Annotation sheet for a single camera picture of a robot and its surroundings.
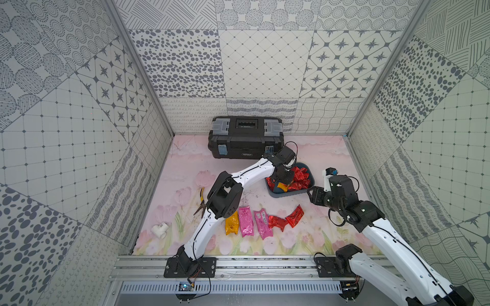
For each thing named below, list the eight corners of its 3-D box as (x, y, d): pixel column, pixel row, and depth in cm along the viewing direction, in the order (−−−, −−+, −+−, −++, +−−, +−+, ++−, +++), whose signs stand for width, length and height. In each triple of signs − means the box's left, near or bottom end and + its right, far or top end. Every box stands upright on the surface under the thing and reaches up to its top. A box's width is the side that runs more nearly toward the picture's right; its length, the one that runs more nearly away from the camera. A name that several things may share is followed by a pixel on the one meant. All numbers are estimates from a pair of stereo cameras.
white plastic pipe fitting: (151, 239, 83) (148, 236, 80) (156, 225, 87) (152, 222, 84) (166, 238, 83) (163, 236, 80) (169, 225, 87) (167, 222, 84)
